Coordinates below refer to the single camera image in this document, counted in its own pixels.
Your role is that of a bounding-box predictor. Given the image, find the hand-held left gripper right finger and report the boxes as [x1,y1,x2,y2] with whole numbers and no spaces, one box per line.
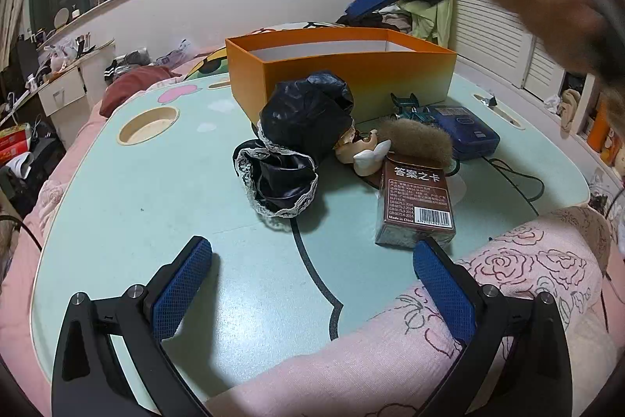
[412,237,572,417]

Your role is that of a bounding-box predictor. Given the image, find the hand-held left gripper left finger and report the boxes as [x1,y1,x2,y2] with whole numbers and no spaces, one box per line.
[51,236,213,417]

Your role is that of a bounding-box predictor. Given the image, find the brown card box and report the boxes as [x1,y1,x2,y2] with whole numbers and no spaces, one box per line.
[375,152,457,248]

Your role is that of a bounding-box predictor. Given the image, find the orange cardboard box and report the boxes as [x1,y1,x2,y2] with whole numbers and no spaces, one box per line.
[225,27,458,125]

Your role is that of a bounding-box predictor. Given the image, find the teal toy car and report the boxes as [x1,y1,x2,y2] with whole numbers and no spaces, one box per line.
[391,92,435,122]

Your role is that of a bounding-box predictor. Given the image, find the brown furry plush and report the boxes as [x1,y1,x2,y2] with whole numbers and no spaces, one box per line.
[378,116,455,166]

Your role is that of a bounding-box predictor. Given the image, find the black lace trimmed cloth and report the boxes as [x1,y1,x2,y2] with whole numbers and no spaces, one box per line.
[232,72,355,218]

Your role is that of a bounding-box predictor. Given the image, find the white cartoon figurine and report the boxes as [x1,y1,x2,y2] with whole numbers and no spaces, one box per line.
[334,129,392,177]

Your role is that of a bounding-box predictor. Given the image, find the blue device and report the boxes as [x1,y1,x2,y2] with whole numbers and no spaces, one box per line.
[425,104,501,161]

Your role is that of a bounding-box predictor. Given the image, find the mint green cartoon desktop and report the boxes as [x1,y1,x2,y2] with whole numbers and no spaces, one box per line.
[29,70,599,403]

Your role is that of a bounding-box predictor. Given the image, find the pile of black clothes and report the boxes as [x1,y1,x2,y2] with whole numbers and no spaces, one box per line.
[337,4,416,32]

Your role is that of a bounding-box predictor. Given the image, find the clear plastic bag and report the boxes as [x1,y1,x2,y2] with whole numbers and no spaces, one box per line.
[163,38,196,63]

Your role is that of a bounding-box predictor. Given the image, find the white slipper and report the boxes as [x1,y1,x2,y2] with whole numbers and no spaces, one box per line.
[10,152,35,176]

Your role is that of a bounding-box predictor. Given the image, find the dark red pillow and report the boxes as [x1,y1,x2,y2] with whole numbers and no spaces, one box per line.
[100,65,179,117]

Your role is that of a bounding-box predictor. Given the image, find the red cardboard box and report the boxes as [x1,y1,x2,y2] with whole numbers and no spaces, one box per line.
[0,126,32,166]

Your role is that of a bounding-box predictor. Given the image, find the black white striped sock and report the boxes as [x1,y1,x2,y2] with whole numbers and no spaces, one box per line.
[102,50,152,86]

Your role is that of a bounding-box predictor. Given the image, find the white drawer cabinet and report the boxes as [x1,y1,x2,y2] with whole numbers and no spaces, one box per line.
[38,38,115,117]

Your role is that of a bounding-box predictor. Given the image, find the white plastic bag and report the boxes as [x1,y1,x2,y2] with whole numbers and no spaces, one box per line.
[44,41,81,71]

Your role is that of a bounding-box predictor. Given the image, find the beige curtain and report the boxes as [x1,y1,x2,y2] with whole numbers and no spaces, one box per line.
[0,0,37,71]

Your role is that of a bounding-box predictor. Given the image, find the thin black cable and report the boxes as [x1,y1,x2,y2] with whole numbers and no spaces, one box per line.
[452,156,545,203]

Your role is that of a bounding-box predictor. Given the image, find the black floor cable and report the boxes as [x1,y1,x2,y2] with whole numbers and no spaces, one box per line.
[0,214,45,252]

